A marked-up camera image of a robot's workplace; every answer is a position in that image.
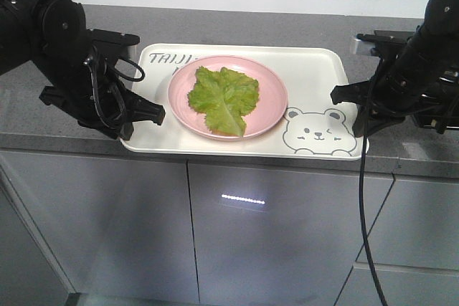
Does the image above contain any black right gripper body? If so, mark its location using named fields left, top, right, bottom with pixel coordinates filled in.
left=366, top=39, right=445, bottom=116

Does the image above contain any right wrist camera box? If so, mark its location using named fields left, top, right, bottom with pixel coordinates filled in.
left=350, top=34, right=406, bottom=57

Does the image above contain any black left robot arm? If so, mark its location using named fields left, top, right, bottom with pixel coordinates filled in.
left=1, top=0, right=166, bottom=140

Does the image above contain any pink round plate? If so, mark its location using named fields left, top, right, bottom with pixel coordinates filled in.
left=168, top=55, right=288, bottom=140

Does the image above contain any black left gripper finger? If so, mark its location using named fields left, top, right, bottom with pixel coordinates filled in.
left=123, top=90, right=166, bottom=125

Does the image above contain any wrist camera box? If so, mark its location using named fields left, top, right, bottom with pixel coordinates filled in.
left=88, top=29, right=140, bottom=58
left=350, top=34, right=406, bottom=57

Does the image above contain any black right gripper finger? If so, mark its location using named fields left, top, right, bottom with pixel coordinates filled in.
left=352, top=103, right=405, bottom=138
left=330, top=80, right=370, bottom=105

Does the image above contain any black glass gas hob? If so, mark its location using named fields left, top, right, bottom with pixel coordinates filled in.
left=372, top=29, right=459, bottom=131

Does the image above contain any cream bear serving tray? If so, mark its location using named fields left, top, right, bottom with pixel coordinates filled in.
left=123, top=44, right=369, bottom=161

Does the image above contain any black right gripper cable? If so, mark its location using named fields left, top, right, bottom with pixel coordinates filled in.
left=357, top=58, right=388, bottom=306

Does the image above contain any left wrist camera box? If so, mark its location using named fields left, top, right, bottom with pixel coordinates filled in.
left=88, top=29, right=140, bottom=58

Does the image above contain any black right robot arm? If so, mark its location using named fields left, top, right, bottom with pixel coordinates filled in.
left=331, top=0, right=458, bottom=138

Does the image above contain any green lettuce leaf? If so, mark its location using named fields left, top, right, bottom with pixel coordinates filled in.
left=187, top=66, right=260, bottom=137

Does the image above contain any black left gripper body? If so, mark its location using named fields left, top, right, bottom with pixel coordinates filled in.
left=39, top=47, right=133, bottom=139

